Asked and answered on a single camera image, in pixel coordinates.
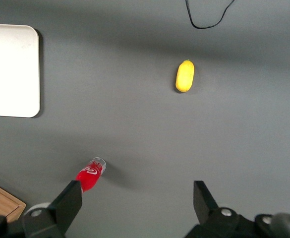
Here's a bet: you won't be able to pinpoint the yellow lemon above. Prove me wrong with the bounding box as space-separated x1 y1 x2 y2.
175 59 195 93

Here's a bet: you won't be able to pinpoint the red cola bottle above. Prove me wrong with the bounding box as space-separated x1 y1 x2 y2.
74 156 107 194

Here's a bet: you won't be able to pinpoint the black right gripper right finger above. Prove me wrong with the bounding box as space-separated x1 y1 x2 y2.
186 180 256 238

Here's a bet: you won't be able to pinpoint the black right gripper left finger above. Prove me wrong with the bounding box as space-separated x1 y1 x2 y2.
21 180 83 238

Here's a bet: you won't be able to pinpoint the thin black table cable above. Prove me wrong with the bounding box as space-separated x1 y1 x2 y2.
185 0 235 30

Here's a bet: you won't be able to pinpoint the wooden drawer cabinet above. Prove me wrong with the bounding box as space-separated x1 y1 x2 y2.
0 178 27 224

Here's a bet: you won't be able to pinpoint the beige plastic tray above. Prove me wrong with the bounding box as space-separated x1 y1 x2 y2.
0 23 41 119

